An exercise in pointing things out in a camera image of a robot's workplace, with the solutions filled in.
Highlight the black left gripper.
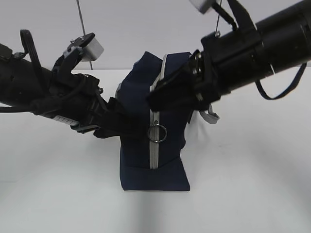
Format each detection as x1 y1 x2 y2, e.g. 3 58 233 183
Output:
48 74 147 139

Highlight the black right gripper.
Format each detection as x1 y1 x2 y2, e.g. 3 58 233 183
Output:
146 50 221 111

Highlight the navy blue lunch bag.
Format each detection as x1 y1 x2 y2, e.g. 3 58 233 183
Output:
116 51 193 191

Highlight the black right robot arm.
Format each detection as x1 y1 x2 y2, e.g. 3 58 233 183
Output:
146 0 311 111

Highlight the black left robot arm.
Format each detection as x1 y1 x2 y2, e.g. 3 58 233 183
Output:
0 45 146 139

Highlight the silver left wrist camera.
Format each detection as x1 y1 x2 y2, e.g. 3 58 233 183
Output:
67 33 104 62

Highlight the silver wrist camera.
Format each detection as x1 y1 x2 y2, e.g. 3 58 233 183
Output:
67 33 104 62
189 0 219 15

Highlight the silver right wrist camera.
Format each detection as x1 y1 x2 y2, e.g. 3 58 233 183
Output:
189 0 219 15

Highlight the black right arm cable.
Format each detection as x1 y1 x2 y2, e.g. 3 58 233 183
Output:
213 0 308 100

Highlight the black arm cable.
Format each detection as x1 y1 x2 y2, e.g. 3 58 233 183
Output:
0 29 100 117
213 0 308 100

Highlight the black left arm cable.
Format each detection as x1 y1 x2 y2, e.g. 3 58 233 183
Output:
0 29 100 117

